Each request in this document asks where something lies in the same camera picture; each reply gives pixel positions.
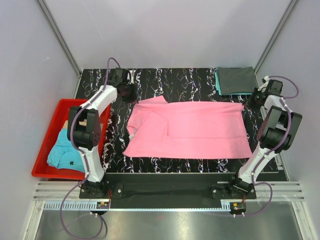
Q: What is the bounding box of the pink t shirt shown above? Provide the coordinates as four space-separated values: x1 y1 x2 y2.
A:
123 96 252 160

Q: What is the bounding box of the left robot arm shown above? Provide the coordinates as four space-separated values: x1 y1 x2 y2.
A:
67 67 137 198

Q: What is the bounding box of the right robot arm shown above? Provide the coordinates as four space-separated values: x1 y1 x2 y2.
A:
227 75 303 199

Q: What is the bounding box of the folded dark grey t shirt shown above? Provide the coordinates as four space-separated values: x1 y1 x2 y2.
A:
216 66 258 94

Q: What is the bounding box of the folded teal t shirt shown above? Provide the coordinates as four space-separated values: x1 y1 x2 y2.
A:
214 71 252 96

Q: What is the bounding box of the beige t shirt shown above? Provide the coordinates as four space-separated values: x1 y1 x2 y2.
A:
62 120 104 130

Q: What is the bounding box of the light blue t shirt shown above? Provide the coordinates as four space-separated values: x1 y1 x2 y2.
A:
46 128 85 173

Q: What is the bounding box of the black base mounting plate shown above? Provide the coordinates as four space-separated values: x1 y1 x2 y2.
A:
79 173 257 211

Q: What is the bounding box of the red plastic bin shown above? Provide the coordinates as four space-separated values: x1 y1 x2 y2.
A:
31 99 110 180

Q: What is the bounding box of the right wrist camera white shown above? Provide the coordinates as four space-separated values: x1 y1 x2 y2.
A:
258 76 270 93

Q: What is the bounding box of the left aluminium frame post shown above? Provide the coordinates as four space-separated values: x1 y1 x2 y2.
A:
36 0 83 77

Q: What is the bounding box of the aluminium frame post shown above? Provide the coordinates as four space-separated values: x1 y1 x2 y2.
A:
36 0 83 77
254 0 300 75

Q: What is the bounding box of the right aluminium frame post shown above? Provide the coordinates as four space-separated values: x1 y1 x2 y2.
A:
254 0 300 75

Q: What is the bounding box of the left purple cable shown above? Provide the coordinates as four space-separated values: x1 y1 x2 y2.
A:
59 57 121 238

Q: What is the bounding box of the slotted cable duct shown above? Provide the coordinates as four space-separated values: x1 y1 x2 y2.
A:
44 200 246 214

